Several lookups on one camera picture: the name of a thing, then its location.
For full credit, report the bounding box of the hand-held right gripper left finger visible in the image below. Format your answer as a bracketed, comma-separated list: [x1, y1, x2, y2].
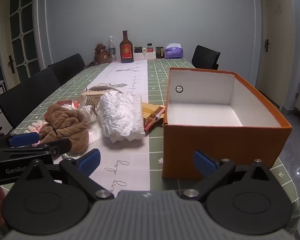
[20, 149, 115, 201]

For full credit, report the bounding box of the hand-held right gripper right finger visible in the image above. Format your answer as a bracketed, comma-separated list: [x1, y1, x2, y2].
[182, 150, 278, 202]

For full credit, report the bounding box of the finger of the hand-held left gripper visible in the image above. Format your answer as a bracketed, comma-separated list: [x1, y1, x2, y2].
[32, 138, 72, 159]
[0, 132, 40, 148]

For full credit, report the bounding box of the orange cardboard box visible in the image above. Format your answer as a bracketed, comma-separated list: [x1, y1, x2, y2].
[162, 67, 292, 180]

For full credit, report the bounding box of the pink and white fluffy cloth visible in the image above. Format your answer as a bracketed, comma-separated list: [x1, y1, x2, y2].
[24, 120, 50, 147]

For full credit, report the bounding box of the white plastic bag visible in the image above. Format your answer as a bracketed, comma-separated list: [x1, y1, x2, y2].
[76, 96, 99, 123]

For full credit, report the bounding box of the white plastic pack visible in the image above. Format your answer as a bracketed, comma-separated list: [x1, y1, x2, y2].
[96, 91, 145, 144]

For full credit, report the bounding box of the yellow striped packet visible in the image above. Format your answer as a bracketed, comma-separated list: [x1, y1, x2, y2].
[141, 102, 166, 131]

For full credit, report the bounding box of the white printed table runner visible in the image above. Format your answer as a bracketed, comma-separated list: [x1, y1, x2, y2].
[52, 59, 150, 192]

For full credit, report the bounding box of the black chair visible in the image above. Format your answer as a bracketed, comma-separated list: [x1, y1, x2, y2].
[0, 67, 62, 135]
[191, 45, 221, 70]
[48, 53, 86, 85]

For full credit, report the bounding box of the wooden radio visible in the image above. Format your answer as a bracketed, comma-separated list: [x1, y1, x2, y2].
[80, 87, 108, 112]

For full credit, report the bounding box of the green checked tablecloth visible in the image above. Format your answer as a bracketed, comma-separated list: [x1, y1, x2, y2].
[0, 58, 300, 222]

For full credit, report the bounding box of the brown bear figure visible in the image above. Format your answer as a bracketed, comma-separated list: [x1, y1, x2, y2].
[94, 43, 112, 65]

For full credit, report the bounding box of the clear water bottle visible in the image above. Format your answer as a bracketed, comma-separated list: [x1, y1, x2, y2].
[107, 36, 117, 62]

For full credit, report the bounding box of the glass-paned door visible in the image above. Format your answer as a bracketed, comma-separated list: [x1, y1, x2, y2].
[0, 0, 44, 90]

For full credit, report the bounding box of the brown liquor bottle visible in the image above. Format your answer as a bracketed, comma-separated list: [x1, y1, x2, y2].
[119, 30, 134, 64]

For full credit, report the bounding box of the purple tissue pack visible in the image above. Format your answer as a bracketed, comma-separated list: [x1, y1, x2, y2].
[164, 43, 184, 59]

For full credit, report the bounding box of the white box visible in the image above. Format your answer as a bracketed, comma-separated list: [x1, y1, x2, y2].
[134, 52, 157, 60]

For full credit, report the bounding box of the cream door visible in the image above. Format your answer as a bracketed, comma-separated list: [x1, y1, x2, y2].
[256, 0, 294, 110]

